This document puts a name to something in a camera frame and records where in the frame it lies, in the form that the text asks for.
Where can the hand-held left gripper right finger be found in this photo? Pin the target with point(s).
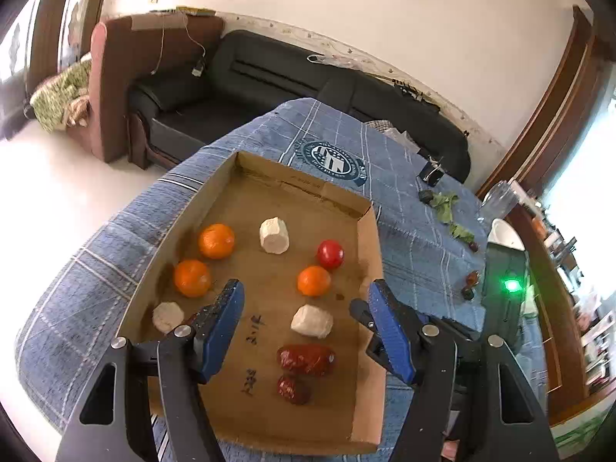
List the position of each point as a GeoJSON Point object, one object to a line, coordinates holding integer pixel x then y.
{"type": "Point", "coordinates": [392, 332]}

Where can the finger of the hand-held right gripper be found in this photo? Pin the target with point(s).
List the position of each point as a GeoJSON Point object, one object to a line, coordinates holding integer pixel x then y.
{"type": "Point", "coordinates": [362, 312]}
{"type": "Point", "coordinates": [376, 349]}

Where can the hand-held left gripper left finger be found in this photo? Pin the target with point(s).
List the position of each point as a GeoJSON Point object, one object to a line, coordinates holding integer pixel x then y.
{"type": "Point", "coordinates": [219, 332]}

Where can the orange mandarin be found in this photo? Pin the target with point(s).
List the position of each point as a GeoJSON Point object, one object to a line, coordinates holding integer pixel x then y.
{"type": "Point", "coordinates": [217, 240]}
{"type": "Point", "coordinates": [192, 277]}
{"type": "Point", "coordinates": [314, 280]}

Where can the red tomato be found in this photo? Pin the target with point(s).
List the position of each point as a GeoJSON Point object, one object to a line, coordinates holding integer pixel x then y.
{"type": "Point", "coordinates": [330, 254]}

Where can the large red jujube date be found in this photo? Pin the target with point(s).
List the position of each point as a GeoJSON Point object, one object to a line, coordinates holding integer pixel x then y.
{"type": "Point", "coordinates": [306, 360]}

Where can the brown cardboard box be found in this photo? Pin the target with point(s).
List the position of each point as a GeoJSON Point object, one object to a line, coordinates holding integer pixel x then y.
{"type": "Point", "coordinates": [288, 202]}

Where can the wrinkled red jujube date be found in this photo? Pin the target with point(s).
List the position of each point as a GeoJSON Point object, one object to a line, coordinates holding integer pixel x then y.
{"type": "Point", "coordinates": [473, 277]}

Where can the dark olive fruit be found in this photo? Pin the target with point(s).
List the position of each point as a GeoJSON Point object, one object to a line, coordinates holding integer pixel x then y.
{"type": "Point", "coordinates": [467, 293]}

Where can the white bowl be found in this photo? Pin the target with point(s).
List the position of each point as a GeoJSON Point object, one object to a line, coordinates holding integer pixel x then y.
{"type": "Point", "coordinates": [505, 235]}

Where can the blue plaid tablecloth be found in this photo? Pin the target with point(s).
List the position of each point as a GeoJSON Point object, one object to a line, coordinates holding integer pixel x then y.
{"type": "Point", "coordinates": [409, 260]}

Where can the green leaf sprig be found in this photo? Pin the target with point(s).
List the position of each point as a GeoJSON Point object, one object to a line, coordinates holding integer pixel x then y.
{"type": "Point", "coordinates": [443, 204]}
{"type": "Point", "coordinates": [462, 232]}

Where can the wooden sideboard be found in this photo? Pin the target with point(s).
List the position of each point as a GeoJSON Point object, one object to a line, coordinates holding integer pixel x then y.
{"type": "Point", "coordinates": [572, 346]}

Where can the clear plastic container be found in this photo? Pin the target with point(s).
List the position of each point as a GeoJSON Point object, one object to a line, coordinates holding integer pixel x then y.
{"type": "Point", "coordinates": [499, 199]}

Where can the small black device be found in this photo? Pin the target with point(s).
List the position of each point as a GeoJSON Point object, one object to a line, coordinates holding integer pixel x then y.
{"type": "Point", "coordinates": [425, 196]}

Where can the black cylindrical device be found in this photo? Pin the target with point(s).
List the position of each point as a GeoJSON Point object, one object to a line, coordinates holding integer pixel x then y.
{"type": "Point", "coordinates": [434, 172]}

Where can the black leather sofa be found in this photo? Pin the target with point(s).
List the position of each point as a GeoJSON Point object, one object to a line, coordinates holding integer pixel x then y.
{"type": "Point", "coordinates": [269, 77]}

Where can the brown armchair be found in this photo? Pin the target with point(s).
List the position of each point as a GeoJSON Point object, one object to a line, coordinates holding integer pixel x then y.
{"type": "Point", "coordinates": [115, 82]}

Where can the green patterned cloth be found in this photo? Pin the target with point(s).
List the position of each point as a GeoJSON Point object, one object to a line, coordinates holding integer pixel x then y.
{"type": "Point", "coordinates": [60, 94]}

